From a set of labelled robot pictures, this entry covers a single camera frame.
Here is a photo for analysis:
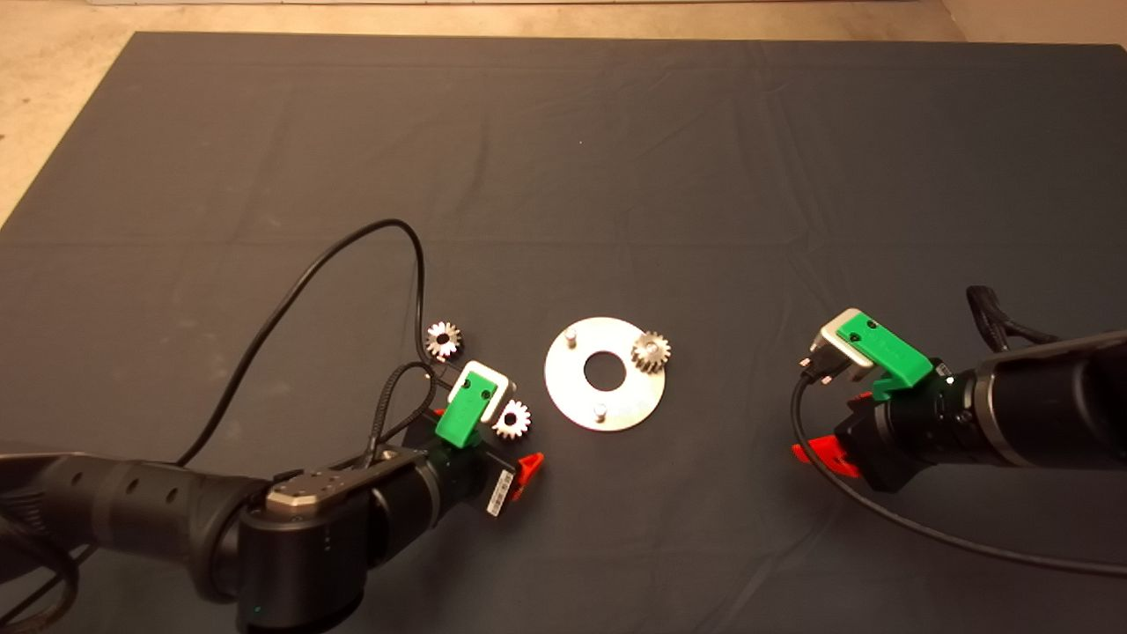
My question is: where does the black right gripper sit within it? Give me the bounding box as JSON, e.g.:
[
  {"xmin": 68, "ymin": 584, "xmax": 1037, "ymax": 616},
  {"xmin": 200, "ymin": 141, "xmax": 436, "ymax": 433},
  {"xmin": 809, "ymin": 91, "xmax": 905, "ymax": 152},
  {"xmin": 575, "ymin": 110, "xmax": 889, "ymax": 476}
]
[{"xmin": 791, "ymin": 357, "xmax": 969, "ymax": 494}]

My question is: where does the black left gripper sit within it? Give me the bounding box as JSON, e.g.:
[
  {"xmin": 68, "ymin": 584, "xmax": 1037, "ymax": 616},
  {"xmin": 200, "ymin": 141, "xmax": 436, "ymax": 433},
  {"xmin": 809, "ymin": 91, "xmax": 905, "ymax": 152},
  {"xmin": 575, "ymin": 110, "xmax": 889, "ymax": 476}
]
[{"xmin": 401, "ymin": 407, "xmax": 545, "ymax": 520}]

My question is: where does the shiny steel planetary gear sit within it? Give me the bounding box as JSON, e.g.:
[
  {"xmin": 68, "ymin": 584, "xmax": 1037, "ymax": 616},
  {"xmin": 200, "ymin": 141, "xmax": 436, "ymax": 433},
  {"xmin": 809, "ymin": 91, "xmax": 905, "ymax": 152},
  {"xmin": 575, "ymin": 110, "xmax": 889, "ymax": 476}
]
[
  {"xmin": 493, "ymin": 401, "xmax": 533, "ymax": 440},
  {"xmin": 425, "ymin": 321, "xmax": 463, "ymax": 362}
]

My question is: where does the dark steel planetary gear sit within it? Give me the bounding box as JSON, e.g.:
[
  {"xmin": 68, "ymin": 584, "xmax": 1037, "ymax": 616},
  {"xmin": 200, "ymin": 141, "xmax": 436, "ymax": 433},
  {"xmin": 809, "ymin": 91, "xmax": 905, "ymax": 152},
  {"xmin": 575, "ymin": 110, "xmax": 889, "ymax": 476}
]
[{"xmin": 630, "ymin": 330, "xmax": 673, "ymax": 374}]

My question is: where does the round metal carrier plate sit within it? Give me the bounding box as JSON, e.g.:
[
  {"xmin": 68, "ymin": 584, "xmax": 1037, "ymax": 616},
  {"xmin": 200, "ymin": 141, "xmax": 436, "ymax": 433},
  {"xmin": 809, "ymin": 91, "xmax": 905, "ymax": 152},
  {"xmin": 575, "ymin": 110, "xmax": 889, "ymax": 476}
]
[{"xmin": 543, "ymin": 316, "xmax": 667, "ymax": 432}]

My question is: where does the dark grey table cloth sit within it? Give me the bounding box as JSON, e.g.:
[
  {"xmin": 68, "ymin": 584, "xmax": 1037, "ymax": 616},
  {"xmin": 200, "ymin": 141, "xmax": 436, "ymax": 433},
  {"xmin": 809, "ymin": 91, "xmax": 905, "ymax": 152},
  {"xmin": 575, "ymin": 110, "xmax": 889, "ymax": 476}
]
[{"xmin": 0, "ymin": 32, "xmax": 1127, "ymax": 634}]

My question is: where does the green left camera mount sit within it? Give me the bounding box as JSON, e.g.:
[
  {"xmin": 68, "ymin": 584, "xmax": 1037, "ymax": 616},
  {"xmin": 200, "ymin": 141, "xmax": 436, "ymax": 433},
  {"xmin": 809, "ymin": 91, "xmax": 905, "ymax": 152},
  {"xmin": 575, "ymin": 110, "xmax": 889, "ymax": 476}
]
[{"xmin": 436, "ymin": 370, "xmax": 496, "ymax": 447}]

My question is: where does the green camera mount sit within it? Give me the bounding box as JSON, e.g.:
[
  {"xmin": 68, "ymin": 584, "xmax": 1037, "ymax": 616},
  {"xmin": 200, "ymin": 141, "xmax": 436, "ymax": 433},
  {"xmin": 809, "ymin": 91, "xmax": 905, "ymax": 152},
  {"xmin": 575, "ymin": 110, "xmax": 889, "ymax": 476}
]
[
  {"xmin": 836, "ymin": 315, "xmax": 934, "ymax": 402},
  {"xmin": 436, "ymin": 370, "xmax": 496, "ymax": 447}
]

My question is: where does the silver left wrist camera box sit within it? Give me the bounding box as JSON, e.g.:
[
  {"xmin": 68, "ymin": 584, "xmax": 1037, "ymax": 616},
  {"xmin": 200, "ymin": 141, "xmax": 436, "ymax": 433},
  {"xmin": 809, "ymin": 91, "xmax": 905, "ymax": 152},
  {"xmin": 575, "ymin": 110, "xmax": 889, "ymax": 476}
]
[{"xmin": 447, "ymin": 360, "xmax": 517, "ymax": 424}]

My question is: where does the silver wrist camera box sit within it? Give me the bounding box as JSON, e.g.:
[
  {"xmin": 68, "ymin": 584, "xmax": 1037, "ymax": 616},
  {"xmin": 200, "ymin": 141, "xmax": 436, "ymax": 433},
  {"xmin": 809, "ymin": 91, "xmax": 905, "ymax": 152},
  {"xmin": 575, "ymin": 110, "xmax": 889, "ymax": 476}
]
[
  {"xmin": 799, "ymin": 308, "xmax": 877, "ymax": 384},
  {"xmin": 447, "ymin": 360, "xmax": 517, "ymax": 424}
]

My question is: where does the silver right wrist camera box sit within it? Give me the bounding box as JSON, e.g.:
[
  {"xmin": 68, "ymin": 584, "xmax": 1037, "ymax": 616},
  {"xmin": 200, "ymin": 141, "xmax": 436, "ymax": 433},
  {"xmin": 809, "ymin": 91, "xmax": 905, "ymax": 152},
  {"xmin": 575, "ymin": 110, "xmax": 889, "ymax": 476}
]
[{"xmin": 799, "ymin": 308, "xmax": 877, "ymax": 384}]

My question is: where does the green right camera mount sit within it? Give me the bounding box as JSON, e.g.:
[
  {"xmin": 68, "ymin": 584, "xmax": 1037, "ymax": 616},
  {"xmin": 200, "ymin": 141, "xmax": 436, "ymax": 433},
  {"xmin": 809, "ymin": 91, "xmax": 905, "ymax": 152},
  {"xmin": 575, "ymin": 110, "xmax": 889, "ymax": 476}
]
[{"xmin": 836, "ymin": 315, "xmax": 934, "ymax": 402}]

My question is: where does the braided black left arm cable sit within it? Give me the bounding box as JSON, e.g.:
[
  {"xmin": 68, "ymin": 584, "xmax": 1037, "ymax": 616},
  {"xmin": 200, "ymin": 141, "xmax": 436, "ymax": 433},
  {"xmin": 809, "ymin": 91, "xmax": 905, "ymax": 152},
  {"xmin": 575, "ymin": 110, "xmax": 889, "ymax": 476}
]
[{"xmin": 357, "ymin": 361, "xmax": 441, "ymax": 468}]

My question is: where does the braided black arm cable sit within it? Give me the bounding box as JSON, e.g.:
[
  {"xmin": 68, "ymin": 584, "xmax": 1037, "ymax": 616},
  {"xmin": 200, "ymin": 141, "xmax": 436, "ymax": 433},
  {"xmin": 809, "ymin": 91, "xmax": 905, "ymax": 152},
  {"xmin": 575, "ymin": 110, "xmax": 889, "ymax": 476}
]
[
  {"xmin": 357, "ymin": 361, "xmax": 441, "ymax": 468},
  {"xmin": 966, "ymin": 284, "xmax": 1062, "ymax": 353}
]

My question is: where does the braided black right arm cable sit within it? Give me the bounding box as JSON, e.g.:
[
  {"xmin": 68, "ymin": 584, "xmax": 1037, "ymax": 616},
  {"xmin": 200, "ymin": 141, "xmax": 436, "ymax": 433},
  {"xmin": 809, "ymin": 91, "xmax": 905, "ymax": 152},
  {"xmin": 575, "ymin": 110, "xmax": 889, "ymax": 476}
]
[{"xmin": 966, "ymin": 284, "xmax": 1062, "ymax": 353}]

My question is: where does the thin black left camera cable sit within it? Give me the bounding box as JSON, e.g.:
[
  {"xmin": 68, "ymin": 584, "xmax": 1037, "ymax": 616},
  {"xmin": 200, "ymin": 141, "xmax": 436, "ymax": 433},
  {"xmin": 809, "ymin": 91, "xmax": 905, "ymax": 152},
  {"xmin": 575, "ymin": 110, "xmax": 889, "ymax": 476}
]
[{"xmin": 176, "ymin": 219, "xmax": 459, "ymax": 468}]

